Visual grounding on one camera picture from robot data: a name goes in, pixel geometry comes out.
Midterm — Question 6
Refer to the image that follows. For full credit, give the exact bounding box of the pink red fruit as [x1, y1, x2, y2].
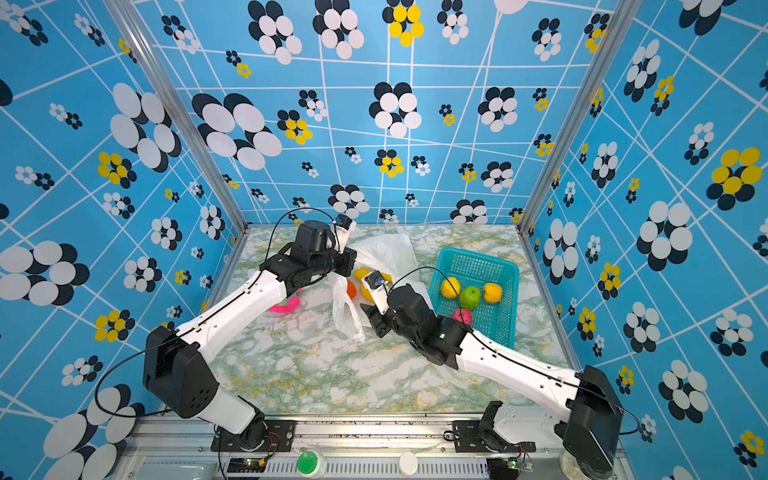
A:
[452, 308, 473, 326]

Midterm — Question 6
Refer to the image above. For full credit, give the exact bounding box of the yellow mango fruit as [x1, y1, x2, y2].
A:
[353, 268, 374, 303]

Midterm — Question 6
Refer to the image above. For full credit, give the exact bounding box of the yellow lemon fruit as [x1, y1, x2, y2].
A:
[440, 277, 462, 299]

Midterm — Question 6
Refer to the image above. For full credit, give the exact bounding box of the green fruit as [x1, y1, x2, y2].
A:
[459, 286, 483, 311]

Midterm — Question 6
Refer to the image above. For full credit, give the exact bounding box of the yellow orange round fruit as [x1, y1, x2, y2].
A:
[483, 283, 503, 304]

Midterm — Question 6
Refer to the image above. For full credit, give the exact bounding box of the white translucent plastic bag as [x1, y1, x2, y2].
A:
[328, 232, 432, 342]

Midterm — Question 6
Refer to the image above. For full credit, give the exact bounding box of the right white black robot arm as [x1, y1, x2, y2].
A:
[362, 285, 628, 479]

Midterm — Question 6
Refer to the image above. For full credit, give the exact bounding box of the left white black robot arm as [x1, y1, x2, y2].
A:
[142, 215, 356, 450]

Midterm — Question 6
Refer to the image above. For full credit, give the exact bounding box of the pink panda plush toy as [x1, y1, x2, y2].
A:
[269, 291, 301, 315]

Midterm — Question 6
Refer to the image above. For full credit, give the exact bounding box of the teal plastic basket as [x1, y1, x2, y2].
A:
[429, 247, 520, 348]

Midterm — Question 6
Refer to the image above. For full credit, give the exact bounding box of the white round button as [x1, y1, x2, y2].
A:
[398, 451, 419, 477]

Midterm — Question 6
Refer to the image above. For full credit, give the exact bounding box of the small circuit board right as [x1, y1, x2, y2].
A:
[486, 458, 531, 480]

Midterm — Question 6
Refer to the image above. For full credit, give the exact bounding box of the small circuit board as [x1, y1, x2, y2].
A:
[486, 458, 531, 480]
[226, 457, 266, 474]

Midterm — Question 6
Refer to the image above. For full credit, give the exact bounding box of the green push button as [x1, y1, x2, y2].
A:
[296, 451, 321, 477]

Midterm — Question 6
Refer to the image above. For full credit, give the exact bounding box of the tape roll in cup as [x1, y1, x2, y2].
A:
[559, 451, 615, 480]

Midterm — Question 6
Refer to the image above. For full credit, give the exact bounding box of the small circuit board left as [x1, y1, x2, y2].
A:
[226, 457, 266, 474]

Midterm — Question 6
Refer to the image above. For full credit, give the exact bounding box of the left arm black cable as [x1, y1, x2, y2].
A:
[93, 207, 341, 419]

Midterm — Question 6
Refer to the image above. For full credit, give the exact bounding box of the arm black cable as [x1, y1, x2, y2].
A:
[387, 265, 642, 437]
[93, 207, 341, 419]

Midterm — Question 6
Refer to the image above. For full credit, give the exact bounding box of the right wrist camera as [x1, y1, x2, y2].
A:
[364, 270, 389, 315]

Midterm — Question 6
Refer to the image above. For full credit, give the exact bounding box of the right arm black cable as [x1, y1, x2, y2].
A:
[387, 265, 642, 437]

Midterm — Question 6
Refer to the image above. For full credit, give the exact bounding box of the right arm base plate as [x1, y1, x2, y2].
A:
[443, 420, 537, 455]

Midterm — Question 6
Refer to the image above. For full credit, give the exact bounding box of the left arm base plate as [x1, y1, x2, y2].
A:
[210, 419, 297, 453]

